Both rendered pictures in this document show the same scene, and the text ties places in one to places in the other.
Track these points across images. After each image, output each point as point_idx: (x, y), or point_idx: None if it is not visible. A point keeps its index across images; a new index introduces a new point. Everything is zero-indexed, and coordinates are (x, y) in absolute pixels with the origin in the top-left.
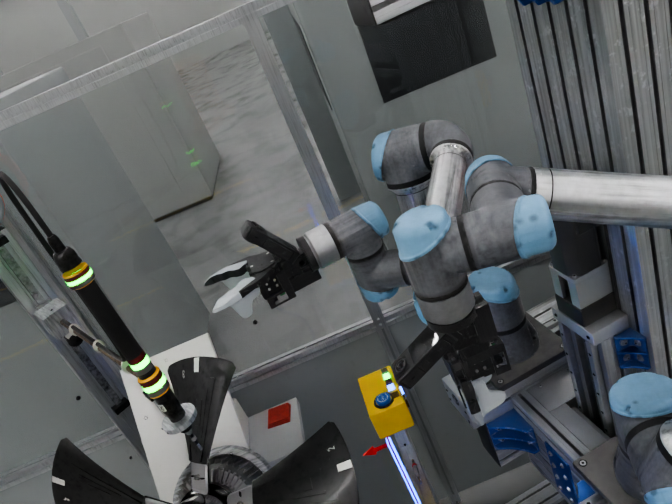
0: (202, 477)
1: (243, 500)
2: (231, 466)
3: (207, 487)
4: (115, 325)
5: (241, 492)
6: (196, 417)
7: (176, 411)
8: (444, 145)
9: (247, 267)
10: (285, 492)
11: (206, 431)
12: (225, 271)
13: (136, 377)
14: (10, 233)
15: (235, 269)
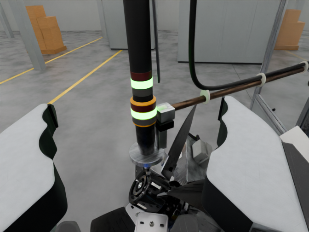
0: (167, 191)
1: (155, 227)
2: (204, 223)
3: (158, 195)
4: (124, 14)
5: (163, 226)
6: (201, 181)
7: (138, 144)
8: None
9: (172, 228)
10: None
11: (184, 190)
12: (230, 128)
13: (292, 139)
14: None
15: (214, 161)
